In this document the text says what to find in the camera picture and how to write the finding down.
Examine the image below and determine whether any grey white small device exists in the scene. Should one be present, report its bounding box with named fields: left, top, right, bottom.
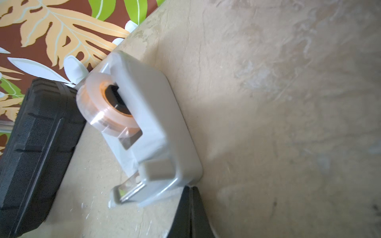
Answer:
left=75, top=50, right=203, bottom=209

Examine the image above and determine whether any black hard plastic case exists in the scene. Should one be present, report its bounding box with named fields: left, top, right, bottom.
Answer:
left=1, top=78, right=86, bottom=238

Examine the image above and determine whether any clear tape roll in dispenser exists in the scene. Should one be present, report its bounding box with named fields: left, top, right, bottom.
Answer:
left=76, top=73, right=140, bottom=138

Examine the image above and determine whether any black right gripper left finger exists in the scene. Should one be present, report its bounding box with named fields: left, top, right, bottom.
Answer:
left=167, top=186, right=191, bottom=238

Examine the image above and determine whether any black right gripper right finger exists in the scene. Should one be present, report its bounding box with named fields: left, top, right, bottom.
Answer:
left=191, top=186, right=215, bottom=238

